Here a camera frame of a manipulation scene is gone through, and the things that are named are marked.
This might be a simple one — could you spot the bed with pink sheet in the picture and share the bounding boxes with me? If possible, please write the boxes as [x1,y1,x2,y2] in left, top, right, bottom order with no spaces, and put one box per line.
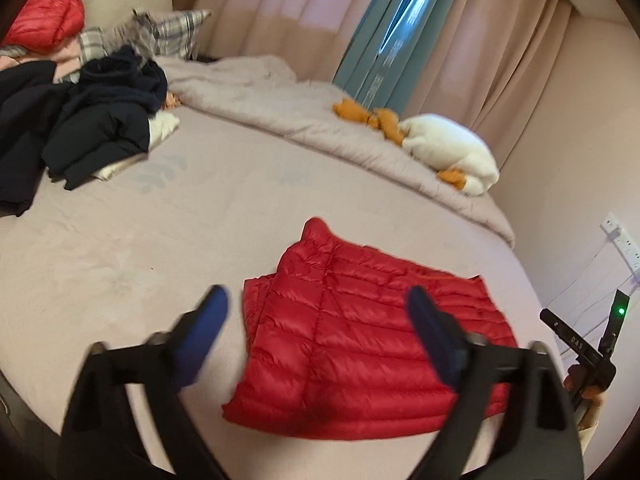
[0,50,576,480]

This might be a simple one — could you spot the grey quilt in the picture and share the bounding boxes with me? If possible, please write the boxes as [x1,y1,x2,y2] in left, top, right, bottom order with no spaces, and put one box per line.
[159,55,516,249]

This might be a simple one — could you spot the pink curtain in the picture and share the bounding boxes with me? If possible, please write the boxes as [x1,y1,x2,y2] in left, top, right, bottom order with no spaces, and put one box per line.
[192,0,581,166]

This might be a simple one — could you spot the folded red down jacket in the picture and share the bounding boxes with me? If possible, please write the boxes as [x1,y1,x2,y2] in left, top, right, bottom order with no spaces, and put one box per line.
[1,0,86,53]

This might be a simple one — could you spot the white garment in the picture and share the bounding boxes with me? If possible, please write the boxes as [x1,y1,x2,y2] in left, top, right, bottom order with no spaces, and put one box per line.
[91,110,181,182]

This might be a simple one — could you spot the beige headboard cushion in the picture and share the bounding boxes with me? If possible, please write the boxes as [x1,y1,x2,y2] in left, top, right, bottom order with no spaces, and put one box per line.
[75,0,174,33]

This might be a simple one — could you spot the pink cloth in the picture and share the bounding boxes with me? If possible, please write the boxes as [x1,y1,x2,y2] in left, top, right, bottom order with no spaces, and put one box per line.
[0,42,83,85]

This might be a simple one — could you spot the white goose plush toy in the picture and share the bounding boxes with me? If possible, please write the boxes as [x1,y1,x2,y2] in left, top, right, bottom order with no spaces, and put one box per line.
[333,98,501,197]

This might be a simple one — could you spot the plaid pillow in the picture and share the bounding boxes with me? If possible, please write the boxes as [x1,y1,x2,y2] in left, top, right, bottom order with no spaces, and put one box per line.
[76,8,213,62]

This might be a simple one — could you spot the teal curtain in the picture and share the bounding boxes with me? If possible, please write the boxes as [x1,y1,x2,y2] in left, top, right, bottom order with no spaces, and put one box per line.
[331,0,472,112]

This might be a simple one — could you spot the person's right hand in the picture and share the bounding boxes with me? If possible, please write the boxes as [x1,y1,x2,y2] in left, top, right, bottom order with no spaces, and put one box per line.
[563,364,607,413]

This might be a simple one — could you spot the red down jacket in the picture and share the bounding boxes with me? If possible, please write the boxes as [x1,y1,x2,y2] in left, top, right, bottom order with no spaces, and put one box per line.
[221,217,519,442]
[1,0,86,53]

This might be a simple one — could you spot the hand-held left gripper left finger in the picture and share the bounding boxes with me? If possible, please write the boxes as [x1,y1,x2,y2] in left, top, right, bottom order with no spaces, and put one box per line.
[57,285,231,480]

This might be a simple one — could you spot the white cable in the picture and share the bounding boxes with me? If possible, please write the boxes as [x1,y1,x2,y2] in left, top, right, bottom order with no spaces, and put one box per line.
[547,242,640,336]

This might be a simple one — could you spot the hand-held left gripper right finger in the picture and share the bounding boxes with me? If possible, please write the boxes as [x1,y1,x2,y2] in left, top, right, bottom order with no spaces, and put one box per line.
[406,286,586,480]

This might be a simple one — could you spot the black coat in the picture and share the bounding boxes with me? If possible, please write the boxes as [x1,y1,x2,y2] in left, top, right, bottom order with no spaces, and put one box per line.
[0,59,73,218]

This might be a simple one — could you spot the navy hooded jacket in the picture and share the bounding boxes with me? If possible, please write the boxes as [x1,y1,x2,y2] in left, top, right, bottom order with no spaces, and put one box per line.
[41,45,169,192]

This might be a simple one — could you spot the white wall power strip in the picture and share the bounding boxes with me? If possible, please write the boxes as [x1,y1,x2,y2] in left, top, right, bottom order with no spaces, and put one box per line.
[599,211,640,277]

